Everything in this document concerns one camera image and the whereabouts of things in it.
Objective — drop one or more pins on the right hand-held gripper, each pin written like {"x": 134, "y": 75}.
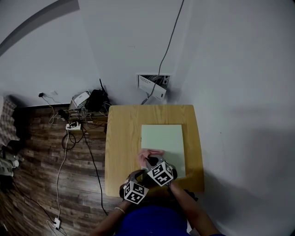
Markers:
{"x": 160, "y": 174}

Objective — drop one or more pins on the checkered cloth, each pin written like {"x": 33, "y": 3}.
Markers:
{"x": 8, "y": 122}

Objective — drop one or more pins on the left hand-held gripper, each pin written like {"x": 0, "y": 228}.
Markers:
{"x": 134, "y": 192}

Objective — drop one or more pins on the black router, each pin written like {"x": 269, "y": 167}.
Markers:
{"x": 96, "y": 100}

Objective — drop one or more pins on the person's right forearm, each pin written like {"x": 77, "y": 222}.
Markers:
{"x": 191, "y": 207}

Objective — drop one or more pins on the white router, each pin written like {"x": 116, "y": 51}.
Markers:
{"x": 80, "y": 99}

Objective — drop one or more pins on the small white adapter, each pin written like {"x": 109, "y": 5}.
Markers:
{"x": 57, "y": 223}

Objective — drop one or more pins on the white wall box cover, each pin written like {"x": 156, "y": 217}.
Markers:
{"x": 153, "y": 91}

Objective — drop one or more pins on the wooden crate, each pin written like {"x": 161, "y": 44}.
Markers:
{"x": 76, "y": 116}

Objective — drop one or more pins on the person's blue shirt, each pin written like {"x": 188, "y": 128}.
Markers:
{"x": 152, "y": 221}

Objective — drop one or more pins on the person's left forearm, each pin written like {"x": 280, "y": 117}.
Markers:
{"x": 108, "y": 222}

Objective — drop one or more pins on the white wall socket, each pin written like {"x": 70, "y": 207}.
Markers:
{"x": 54, "y": 93}

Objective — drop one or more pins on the light green board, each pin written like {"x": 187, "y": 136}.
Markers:
{"x": 162, "y": 138}

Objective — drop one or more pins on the white power strip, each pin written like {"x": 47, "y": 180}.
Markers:
{"x": 73, "y": 126}

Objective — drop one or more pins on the black wall plug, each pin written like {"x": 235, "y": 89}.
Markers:
{"x": 41, "y": 95}

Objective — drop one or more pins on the pink cloth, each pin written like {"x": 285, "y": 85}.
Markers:
{"x": 143, "y": 155}

